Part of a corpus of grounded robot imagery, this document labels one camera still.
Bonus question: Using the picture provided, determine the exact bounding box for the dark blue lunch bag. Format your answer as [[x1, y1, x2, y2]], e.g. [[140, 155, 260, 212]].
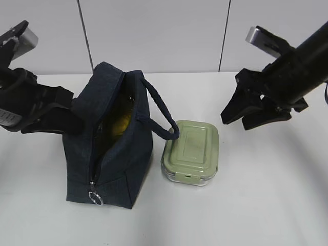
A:
[[63, 62, 179, 209]]

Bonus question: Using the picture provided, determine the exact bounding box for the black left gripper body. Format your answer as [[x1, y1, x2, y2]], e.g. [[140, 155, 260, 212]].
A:
[[1, 68, 73, 132]]

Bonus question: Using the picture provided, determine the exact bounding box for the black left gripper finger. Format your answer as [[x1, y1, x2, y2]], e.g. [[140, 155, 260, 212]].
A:
[[20, 117, 66, 134], [50, 104, 84, 135]]

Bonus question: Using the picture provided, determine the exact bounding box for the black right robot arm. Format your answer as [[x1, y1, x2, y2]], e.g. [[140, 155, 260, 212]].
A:
[[220, 24, 327, 130]]

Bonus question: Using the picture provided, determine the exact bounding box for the green lid glass container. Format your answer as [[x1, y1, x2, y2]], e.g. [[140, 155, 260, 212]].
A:
[[161, 120, 219, 186]]

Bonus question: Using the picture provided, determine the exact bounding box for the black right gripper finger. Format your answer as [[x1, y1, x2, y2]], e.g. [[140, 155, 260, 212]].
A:
[[242, 98, 292, 130], [220, 84, 261, 125]]

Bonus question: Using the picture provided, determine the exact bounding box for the yellow pear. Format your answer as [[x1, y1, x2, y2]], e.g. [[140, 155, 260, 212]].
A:
[[110, 113, 132, 139]]

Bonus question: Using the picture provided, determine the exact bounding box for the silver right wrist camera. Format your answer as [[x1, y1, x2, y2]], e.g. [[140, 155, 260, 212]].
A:
[[245, 26, 295, 58]]

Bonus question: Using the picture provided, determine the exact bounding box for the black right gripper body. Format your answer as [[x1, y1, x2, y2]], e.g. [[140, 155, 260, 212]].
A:
[[235, 68, 308, 112]]

